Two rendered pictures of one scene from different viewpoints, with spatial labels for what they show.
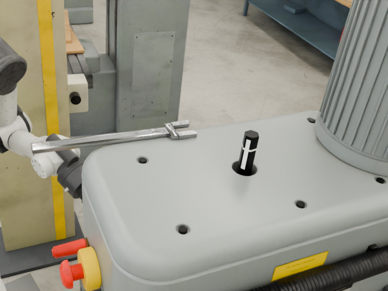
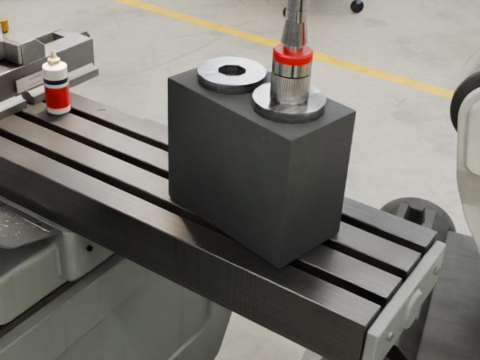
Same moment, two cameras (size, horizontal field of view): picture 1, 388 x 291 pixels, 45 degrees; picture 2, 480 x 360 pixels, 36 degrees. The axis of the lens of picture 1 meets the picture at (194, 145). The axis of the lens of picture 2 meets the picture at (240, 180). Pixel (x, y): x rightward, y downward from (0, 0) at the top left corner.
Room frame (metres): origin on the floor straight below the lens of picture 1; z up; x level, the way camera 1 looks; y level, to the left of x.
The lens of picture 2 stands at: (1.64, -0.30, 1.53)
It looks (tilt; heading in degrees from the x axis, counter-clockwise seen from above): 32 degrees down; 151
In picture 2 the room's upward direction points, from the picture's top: 3 degrees clockwise
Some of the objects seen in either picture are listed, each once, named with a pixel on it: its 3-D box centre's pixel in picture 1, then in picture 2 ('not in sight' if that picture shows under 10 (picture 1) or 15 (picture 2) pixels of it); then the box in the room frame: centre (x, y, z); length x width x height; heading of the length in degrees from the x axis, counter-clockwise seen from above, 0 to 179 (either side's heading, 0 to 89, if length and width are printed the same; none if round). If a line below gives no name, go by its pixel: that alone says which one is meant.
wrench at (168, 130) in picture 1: (116, 137); not in sight; (0.58, 0.12, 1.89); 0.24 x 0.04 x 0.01; 116
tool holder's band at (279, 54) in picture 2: not in sight; (293, 53); (0.97, 0.13, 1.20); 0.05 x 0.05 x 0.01
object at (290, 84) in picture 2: not in sight; (291, 77); (0.97, 0.13, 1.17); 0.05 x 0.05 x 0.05
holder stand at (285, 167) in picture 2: not in sight; (255, 152); (0.92, 0.12, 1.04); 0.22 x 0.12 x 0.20; 17
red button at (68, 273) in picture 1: (72, 273); not in sight; (0.43, 0.14, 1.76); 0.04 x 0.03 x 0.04; 29
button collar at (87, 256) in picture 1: (89, 268); not in sight; (0.44, 0.12, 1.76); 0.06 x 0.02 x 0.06; 29
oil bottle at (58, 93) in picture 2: not in sight; (56, 81); (0.51, -0.04, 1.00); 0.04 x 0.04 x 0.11
